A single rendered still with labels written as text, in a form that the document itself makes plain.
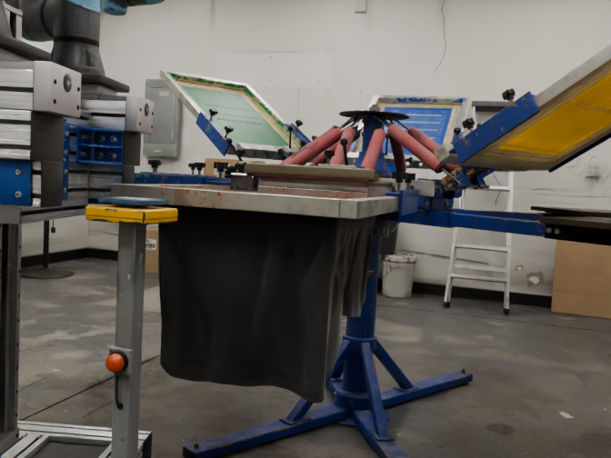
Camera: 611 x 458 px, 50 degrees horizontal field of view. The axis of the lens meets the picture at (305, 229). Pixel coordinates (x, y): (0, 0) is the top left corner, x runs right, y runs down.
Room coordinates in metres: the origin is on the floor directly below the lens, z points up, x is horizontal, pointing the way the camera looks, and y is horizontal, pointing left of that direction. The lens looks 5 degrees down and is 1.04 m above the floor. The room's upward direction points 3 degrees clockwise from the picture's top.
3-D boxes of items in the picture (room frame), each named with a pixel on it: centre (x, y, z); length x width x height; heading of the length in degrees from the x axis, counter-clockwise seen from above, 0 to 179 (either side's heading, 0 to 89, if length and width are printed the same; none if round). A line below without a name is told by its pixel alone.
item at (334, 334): (1.67, -0.12, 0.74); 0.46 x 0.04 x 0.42; 162
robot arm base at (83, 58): (1.77, 0.64, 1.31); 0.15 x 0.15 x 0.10
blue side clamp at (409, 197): (1.93, -0.28, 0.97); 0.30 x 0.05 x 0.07; 162
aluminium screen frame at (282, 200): (1.78, 0.06, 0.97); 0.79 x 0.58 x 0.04; 162
